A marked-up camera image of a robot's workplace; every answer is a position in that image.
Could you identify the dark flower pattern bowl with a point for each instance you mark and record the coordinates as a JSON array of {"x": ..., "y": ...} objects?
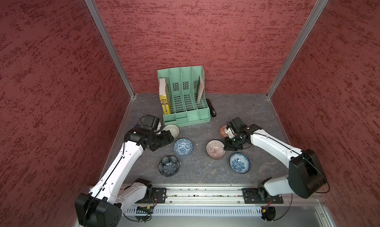
[{"x": 169, "y": 166}]

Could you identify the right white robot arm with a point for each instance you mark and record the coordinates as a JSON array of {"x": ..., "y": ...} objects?
[{"x": 305, "y": 173}]

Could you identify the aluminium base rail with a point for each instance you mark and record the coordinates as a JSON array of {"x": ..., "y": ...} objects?
[{"x": 225, "y": 195}]

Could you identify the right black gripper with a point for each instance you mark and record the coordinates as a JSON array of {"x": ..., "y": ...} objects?
[{"x": 228, "y": 147}]

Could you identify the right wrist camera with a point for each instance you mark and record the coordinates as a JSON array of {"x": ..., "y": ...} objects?
[{"x": 234, "y": 127}]

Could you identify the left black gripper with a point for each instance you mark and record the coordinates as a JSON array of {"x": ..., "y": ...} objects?
[{"x": 166, "y": 139}]

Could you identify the green triangle pattern bowl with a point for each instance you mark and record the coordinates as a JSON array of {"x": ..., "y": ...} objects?
[{"x": 173, "y": 129}]

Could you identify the blue floral bowl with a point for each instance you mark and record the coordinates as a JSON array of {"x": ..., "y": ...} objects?
[
  {"x": 239, "y": 163},
  {"x": 183, "y": 147}
]

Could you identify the orange diamond pattern bowl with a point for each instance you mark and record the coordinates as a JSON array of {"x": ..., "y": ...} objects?
[{"x": 223, "y": 132}]

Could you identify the green plastic file organizer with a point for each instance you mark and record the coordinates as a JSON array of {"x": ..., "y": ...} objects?
[{"x": 188, "y": 104}]

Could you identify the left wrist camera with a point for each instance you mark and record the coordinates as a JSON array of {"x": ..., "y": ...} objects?
[{"x": 149, "y": 123}]

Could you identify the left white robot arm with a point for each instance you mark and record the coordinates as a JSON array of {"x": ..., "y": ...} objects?
[{"x": 104, "y": 205}]

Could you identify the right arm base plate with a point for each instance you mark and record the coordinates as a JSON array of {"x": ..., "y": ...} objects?
[{"x": 252, "y": 195}]

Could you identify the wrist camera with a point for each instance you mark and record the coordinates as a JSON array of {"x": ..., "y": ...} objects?
[
  {"x": 149, "y": 123},
  {"x": 234, "y": 127}
]

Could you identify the yellow white book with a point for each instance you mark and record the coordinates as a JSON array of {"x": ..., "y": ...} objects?
[{"x": 164, "y": 96}]

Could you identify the pink striped bowl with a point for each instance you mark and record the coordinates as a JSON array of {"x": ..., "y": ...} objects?
[{"x": 215, "y": 149}]

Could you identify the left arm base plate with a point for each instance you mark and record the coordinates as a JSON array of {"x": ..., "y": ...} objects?
[{"x": 154, "y": 195}]

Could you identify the thin pink booklet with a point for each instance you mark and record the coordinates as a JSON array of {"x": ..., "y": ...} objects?
[{"x": 200, "y": 89}]

